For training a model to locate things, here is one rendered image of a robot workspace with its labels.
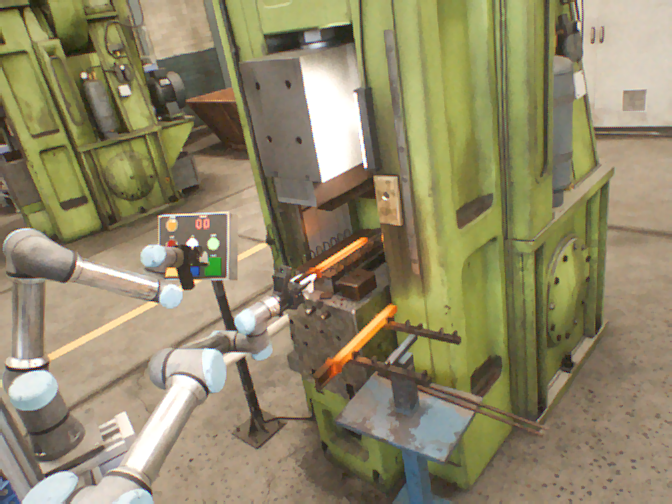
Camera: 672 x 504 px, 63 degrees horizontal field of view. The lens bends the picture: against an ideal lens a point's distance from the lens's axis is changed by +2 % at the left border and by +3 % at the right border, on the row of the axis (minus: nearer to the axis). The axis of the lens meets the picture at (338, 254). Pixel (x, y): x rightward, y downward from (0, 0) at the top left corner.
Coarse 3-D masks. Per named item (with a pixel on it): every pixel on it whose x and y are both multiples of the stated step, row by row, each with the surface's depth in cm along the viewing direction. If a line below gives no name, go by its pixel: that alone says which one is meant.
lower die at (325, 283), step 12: (348, 240) 229; (372, 240) 223; (324, 252) 224; (336, 252) 219; (360, 252) 215; (372, 252) 217; (312, 264) 213; (336, 264) 209; (348, 264) 207; (324, 276) 202; (336, 276) 202; (324, 288) 205
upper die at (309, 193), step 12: (360, 168) 202; (276, 180) 197; (288, 180) 192; (300, 180) 188; (336, 180) 194; (348, 180) 198; (360, 180) 203; (288, 192) 195; (300, 192) 191; (312, 192) 187; (324, 192) 190; (336, 192) 195; (300, 204) 194; (312, 204) 189
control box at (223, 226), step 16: (160, 224) 232; (192, 224) 227; (208, 224) 224; (224, 224) 222; (160, 240) 232; (176, 240) 229; (208, 240) 224; (224, 240) 222; (208, 256) 224; (224, 256) 221; (224, 272) 221
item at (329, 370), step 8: (384, 312) 183; (392, 312) 184; (376, 320) 180; (384, 320) 181; (368, 328) 176; (376, 328) 177; (360, 336) 173; (368, 336) 174; (352, 344) 170; (360, 344) 171; (344, 352) 166; (328, 360) 162; (336, 360) 163; (344, 360) 165; (320, 368) 159; (328, 368) 159; (336, 368) 162; (312, 376) 157; (320, 376) 156; (328, 376) 160; (320, 384) 158
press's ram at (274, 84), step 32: (256, 64) 178; (288, 64) 169; (320, 64) 172; (352, 64) 182; (256, 96) 185; (288, 96) 175; (320, 96) 174; (352, 96) 185; (256, 128) 192; (288, 128) 181; (320, 128) 176; (352, 128) 188; (288, 160) 188; (320, 160) 179; (352, 160) 191
